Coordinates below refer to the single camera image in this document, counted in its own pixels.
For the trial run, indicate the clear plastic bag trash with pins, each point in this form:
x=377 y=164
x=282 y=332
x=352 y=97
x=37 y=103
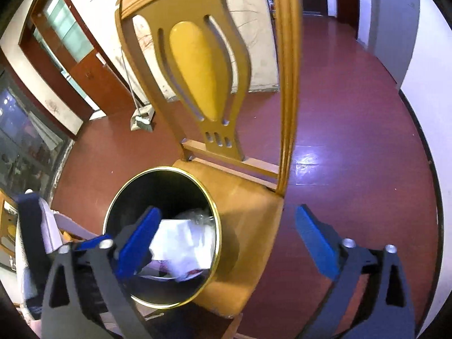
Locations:
x=197 y=219

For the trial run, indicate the wooden chair with yellow pad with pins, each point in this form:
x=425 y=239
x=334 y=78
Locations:
x=204 y=59

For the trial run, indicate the black gold-rimmed trash bin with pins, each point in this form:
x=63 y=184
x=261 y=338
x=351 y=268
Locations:
x=173 y=191

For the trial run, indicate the white tissue paper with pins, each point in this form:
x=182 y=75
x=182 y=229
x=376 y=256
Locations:
x=182 y=252

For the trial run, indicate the grey door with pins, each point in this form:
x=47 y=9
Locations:
x=394 y=27

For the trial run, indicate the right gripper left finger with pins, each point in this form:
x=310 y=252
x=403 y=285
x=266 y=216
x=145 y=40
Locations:
x=86 y=278

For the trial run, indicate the red wooden door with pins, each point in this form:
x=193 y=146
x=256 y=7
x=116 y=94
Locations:
x=69 y=60

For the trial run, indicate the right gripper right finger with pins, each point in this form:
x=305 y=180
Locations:
x=385 y=310

